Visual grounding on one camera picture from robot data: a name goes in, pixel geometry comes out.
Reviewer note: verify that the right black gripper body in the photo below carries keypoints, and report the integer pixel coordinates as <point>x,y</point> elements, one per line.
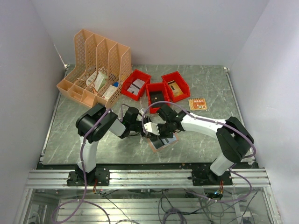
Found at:
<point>165,130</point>

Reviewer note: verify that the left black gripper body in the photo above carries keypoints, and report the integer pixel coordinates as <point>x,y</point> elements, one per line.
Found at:
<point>141,130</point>

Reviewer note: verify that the tan leather card holder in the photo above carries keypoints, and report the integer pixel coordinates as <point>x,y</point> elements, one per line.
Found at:
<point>157,150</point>

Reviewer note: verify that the red bin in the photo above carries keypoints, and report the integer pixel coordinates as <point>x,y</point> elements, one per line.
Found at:
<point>157,92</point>
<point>136,74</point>
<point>176,76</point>

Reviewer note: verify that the gold striped card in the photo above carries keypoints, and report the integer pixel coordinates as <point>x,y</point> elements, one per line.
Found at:
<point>176,90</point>

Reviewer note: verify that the orange patterned card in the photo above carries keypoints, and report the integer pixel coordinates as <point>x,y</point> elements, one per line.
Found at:
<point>196,104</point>

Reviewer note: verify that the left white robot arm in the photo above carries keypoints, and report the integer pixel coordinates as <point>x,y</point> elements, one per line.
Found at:
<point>101,111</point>

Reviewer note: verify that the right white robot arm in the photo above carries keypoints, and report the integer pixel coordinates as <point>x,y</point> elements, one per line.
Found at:
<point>233,138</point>

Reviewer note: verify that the grey white boxes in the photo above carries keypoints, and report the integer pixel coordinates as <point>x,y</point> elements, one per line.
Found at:
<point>136,86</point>

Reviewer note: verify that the red white box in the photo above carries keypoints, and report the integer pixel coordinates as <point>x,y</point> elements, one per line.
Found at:
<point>109,92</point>

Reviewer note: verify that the green white box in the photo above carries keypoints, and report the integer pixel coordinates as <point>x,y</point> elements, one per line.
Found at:
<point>99,81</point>

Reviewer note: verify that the white labelled packet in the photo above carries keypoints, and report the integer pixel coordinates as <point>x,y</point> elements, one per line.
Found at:
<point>91,78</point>

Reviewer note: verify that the peach mesh file organizer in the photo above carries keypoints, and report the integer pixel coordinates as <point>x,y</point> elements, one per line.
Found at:
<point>102,66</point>

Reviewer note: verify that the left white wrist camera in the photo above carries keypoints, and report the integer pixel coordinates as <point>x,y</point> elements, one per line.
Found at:
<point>142,113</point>

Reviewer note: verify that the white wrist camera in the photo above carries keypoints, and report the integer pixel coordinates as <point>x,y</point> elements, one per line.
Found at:
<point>142,113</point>
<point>151,128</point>

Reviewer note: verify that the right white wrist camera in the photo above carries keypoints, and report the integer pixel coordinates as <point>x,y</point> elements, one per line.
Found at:
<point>151,128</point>

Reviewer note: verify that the aluminium rail frame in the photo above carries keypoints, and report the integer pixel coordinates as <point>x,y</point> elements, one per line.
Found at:
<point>151,197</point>

